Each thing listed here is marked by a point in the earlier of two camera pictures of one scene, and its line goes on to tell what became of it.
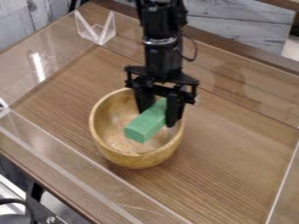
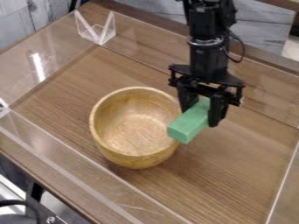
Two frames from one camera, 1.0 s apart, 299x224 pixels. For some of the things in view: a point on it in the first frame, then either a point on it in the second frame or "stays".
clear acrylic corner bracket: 97,32 stays
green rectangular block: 150,122 to 191,122
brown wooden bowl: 117,111 stays
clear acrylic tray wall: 74,176 stays
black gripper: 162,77 to 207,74
